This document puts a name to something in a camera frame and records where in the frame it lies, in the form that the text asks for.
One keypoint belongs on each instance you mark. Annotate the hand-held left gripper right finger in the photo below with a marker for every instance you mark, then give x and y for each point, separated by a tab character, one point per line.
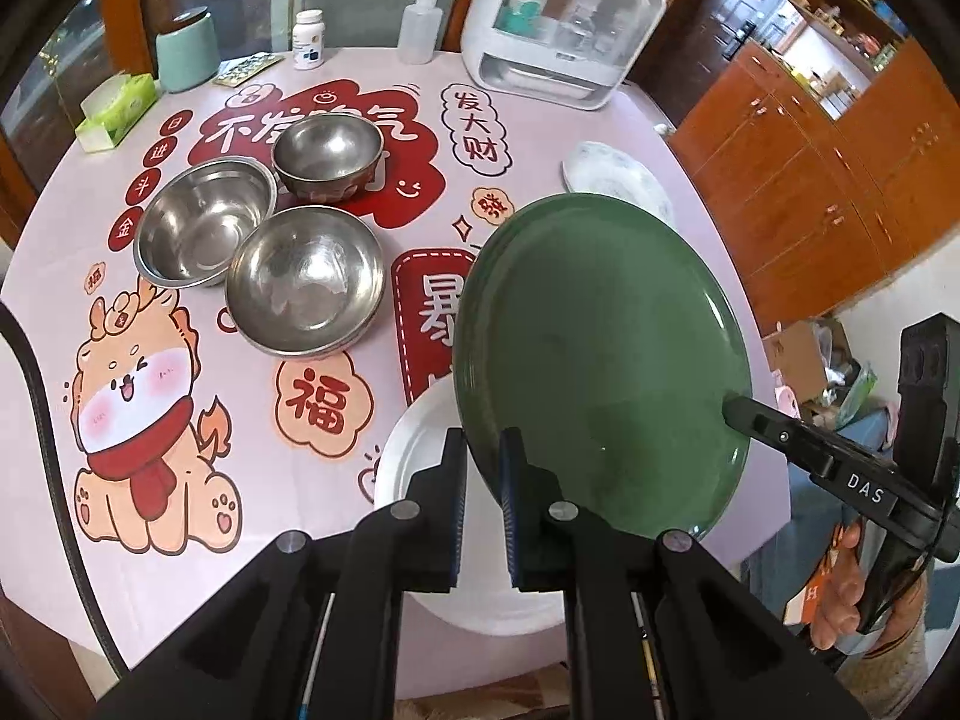
514	517

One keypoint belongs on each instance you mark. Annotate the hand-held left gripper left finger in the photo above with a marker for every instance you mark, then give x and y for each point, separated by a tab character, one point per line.
454	517

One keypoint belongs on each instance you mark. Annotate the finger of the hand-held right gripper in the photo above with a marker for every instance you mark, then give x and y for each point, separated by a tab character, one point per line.
780	436

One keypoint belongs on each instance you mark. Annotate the green plate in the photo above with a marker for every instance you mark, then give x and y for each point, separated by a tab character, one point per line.
600	360

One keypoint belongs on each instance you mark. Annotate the small dull steel bowl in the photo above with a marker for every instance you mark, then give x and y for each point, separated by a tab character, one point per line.
328	154

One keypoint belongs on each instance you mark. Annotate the person's right forearm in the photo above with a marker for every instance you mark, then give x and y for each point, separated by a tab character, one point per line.
904	660

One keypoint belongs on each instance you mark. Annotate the person's right hand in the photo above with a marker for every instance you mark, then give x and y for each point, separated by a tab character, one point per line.
840	585

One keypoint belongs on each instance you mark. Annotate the plain white plate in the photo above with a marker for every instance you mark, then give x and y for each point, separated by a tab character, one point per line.
420	480

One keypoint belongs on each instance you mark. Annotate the cardboard box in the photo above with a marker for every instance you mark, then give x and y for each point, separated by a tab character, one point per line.
795	356

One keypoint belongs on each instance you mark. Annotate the blue cloth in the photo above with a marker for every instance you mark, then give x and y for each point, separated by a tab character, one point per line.
814	517

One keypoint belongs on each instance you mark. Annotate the brown wooden cabinet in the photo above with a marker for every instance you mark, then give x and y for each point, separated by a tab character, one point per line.
810	187

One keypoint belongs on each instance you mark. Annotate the printed cartoon tablecloth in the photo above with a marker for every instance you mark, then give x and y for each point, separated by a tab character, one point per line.
247	405

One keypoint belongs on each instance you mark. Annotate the large round steel bowl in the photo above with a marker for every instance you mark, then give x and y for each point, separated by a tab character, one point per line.
304	277

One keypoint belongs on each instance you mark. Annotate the white patterned plate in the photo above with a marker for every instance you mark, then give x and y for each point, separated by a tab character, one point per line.
611	169

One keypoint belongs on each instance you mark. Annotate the wooden shelf unit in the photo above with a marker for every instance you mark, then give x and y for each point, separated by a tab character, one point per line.
840	22

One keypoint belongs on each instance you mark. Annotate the wide flat-bottomed steel bowl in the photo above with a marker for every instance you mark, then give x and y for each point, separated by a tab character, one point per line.
202	221

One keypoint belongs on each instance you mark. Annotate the white countertop cabinet appliance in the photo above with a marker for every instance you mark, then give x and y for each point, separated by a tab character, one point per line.
559	60

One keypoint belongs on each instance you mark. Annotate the clear squeeze bottle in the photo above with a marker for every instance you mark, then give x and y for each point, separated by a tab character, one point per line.
416	30

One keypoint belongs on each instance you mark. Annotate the white pill bottle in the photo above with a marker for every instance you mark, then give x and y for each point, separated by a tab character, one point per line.
308	41

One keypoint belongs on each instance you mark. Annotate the green tissue box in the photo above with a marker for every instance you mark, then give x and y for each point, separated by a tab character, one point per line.
116	109

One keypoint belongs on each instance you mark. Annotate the teal canister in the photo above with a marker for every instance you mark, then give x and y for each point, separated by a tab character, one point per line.
186	52

